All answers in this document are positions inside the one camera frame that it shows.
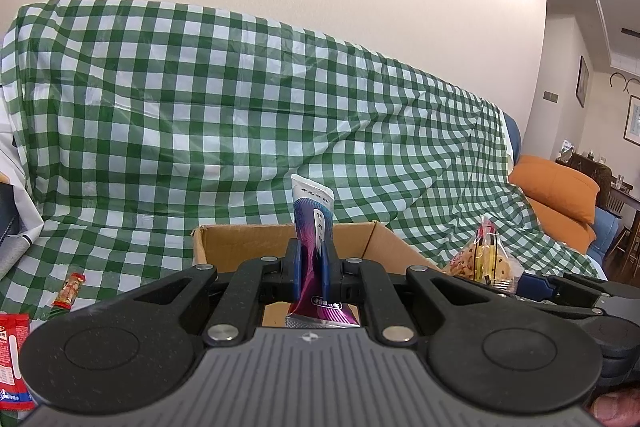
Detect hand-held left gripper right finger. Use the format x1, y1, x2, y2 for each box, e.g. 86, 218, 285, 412
322, 243, 502, 349

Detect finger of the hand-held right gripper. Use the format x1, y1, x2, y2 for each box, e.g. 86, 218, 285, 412
516, 273, 609, 308

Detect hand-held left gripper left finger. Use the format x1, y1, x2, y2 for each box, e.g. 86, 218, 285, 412
120, 238, 303, 349

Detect purple white toothpaste tube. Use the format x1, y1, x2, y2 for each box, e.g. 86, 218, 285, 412
285, 173, 362, 331

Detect cardboard box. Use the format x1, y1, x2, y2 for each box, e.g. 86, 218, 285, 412
191, 220, 442, 329

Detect clear bag of biscuits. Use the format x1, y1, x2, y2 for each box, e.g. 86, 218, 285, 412
442, 216, 527, 297

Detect person's right hand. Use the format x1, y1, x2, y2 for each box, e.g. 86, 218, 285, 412
589, 388, 640, 427

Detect flat orange cushion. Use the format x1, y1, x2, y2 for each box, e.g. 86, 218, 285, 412
525, 197, 599, 254

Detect large orange cushion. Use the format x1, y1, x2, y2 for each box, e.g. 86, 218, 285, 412
507, 155, 601, 226

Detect wooden dining chair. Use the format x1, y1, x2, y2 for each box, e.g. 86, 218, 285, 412
597, 184, 640, 269

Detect green checkered cloth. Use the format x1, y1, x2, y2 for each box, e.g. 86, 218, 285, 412
0, 0, 609, 324

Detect light framed picture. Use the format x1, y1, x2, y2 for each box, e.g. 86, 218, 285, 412
623, 95, 640, 144

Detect small dark framed picture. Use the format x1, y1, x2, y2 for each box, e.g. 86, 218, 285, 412
575, 55, 590, 108

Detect small red orange snack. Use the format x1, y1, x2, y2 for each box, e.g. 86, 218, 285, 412
52, 272, 86, 311

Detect white plastic bag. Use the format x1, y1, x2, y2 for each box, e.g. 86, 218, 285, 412
0, 127, 47, 279

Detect red snack packet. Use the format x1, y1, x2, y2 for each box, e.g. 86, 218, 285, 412
0, 313, 39, 411

